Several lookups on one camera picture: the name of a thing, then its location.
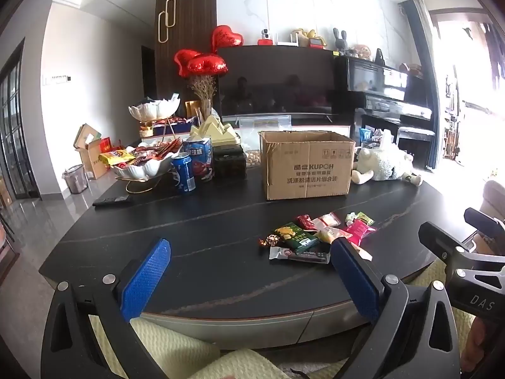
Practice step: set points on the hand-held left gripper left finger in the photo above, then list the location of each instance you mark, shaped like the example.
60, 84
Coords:
146, 280

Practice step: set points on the blue soda can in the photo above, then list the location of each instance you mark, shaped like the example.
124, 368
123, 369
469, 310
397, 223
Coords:
183, 173

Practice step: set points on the yellow horse toy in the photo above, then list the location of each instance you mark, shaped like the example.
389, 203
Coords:
302, 36

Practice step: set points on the yellow snack packet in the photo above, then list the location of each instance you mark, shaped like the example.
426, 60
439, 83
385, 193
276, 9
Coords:
329, 233

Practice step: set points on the pink snack packet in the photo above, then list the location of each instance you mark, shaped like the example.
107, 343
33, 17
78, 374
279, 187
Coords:
359, 231

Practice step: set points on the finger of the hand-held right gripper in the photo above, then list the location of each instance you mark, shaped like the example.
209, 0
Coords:
442, 244
485, 221

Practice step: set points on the dried flower bouquet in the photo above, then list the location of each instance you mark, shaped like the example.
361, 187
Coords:
202, 89

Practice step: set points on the pile of snacks in stand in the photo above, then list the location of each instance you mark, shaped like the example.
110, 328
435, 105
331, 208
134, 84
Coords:
138, 154

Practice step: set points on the beige armchair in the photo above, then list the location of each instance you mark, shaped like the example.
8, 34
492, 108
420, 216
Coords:
495, 197

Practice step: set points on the green snack packet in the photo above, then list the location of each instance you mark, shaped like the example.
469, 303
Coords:
296, 239

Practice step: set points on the blue snack bag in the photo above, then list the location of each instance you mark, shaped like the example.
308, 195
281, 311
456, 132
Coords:
367, 134

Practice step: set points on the piano bench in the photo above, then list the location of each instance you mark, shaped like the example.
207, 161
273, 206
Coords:
414, 134

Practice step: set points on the small red box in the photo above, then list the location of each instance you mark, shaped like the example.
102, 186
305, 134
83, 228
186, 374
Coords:
105, 145

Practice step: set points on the yellow triangular packets bowl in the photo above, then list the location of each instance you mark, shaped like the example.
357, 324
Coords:
215, 132

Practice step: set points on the white television cabinet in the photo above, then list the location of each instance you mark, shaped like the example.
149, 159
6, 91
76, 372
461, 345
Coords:
315, 120

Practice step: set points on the clear red-striped cake packet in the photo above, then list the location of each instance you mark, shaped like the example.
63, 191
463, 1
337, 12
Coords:
326, 221

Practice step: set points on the black television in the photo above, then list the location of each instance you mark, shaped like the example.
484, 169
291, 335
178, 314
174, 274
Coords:
276, 83

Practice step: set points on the cream quilted cushion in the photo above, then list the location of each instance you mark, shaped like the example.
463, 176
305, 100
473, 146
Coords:
177, 349

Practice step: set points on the open cardboard box with papers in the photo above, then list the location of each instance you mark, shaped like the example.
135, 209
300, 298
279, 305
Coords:
92, 160

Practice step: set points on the blue drink carton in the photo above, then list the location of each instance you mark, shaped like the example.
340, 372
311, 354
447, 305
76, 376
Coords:
199, 156

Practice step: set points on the gold loop wall lamp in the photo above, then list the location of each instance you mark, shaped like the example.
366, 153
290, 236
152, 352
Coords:
158, 27

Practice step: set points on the brown cardboard box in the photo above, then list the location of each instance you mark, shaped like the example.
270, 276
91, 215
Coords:
307, 166

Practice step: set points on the black tissue box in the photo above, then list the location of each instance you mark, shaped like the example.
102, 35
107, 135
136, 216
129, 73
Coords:
229, 162

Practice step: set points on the clear plastic container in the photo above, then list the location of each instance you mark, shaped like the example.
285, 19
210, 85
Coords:
262, 130

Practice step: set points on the red heart balloon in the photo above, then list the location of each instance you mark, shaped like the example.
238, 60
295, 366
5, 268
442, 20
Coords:
209, 66
227, 37
185, 61

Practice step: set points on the black remote control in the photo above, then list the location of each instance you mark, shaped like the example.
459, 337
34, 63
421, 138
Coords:
112, 201

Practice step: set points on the grey trash bin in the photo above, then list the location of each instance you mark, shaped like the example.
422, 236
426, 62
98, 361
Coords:
75, 179

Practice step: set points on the brown plush bear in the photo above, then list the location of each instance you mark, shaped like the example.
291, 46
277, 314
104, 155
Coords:
363, 51

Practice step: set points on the black framed glass door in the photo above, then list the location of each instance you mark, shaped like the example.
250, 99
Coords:
15, 134

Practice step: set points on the grey rabbit figurine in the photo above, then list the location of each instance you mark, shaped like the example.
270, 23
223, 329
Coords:
341, 43

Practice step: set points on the white plush sheep toy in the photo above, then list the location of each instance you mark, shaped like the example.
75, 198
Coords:
384, 164

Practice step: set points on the wall switch panel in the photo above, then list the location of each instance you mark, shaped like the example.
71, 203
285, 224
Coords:
57, 79

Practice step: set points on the white security camera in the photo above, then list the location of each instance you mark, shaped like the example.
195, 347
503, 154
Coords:
265, 36

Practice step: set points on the person's right hand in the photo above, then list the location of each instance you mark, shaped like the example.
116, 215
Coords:
483, 343

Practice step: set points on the pale green candy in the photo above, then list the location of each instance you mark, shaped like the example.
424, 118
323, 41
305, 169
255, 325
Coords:
350, 218

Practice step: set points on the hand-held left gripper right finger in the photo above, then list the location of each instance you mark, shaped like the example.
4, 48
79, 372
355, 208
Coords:
355, 280

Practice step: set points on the round foil chocolate candy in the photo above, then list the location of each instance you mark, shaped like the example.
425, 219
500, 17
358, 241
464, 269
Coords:
270, 241

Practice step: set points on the black piano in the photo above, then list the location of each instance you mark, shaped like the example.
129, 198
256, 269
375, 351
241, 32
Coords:
374, 79

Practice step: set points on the white two-tier shell stand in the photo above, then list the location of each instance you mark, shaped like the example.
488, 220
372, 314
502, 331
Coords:
152, 108

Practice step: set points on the small red snack packet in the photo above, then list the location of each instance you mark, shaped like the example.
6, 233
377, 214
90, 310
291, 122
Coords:
304, 221

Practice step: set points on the dark brown bar packet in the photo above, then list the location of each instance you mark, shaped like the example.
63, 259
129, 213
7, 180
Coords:
300, 255

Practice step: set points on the yellow-green candy packet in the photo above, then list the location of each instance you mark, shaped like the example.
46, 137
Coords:
366, 218

